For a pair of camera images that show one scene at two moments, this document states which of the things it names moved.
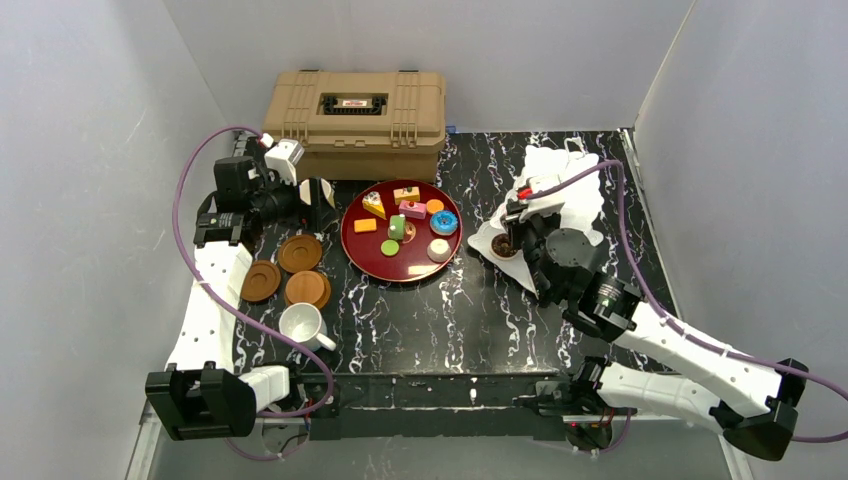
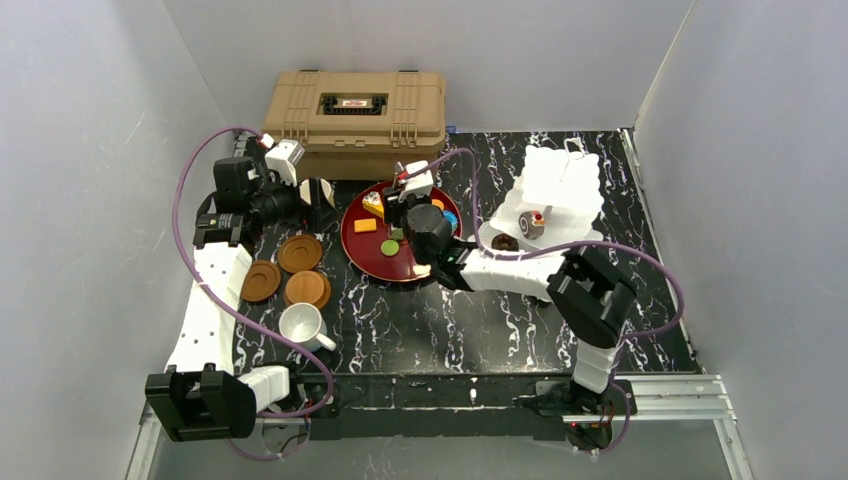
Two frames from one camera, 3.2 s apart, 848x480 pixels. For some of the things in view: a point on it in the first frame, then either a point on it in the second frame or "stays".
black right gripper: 520,234 → 396,203
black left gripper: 307,202 stays
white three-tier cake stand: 575,176 stays
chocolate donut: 501,245 stays
